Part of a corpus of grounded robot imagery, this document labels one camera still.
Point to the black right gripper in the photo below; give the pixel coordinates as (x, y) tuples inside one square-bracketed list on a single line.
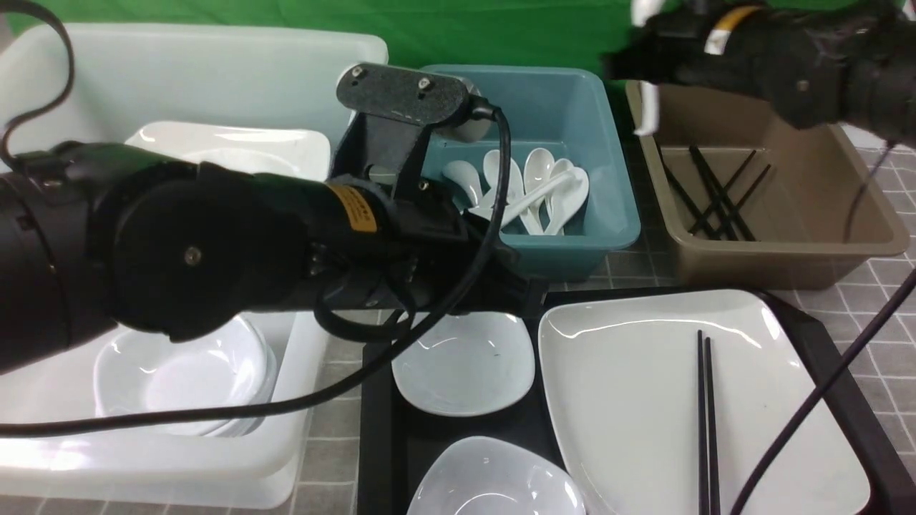
[(664, 47)]

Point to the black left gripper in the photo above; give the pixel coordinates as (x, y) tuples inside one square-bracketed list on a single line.
[(436, 248)]

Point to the white ceramic soup spoon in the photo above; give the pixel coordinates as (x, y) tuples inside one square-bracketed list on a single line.
[(515, 209)]

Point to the small white dish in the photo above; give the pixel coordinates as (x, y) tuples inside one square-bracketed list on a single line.
[(467, 366)]

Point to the large white square plate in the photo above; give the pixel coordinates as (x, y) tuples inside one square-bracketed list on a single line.
[(620, 381)]

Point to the small white bowl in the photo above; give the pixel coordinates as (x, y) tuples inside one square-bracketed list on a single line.
[(483, 475)]

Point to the black chopstick gold tip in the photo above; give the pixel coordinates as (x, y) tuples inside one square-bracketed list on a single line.
[(702, 429)]

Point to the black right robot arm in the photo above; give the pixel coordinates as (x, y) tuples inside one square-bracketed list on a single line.
[(854, 65)]

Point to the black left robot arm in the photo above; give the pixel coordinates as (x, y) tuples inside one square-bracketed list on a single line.
[(100, 235)]

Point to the teal plastic bin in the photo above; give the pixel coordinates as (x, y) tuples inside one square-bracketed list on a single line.
[(567, 112)]

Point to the stack of white plates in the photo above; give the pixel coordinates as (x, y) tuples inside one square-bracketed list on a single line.
[(294, 153)]

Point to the black chopsticks in bin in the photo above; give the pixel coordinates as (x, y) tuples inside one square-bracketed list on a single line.
[(722, 218)]

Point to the brown plastic bin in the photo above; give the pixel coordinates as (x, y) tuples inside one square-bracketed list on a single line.
[(798, 214)]

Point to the green backdrop cloth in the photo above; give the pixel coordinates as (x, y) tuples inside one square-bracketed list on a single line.
[(465, 28)]

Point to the white plastic tub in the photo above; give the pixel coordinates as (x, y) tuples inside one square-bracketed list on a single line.
[(128, 76)]

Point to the stack of white bowls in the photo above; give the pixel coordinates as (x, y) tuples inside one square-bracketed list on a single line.
[(137, 372)]

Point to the grey checked tablecloth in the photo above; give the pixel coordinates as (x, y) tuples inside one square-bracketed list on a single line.
[(327, 481)]

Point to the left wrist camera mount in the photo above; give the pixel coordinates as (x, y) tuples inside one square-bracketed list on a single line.
[(395, 112)]

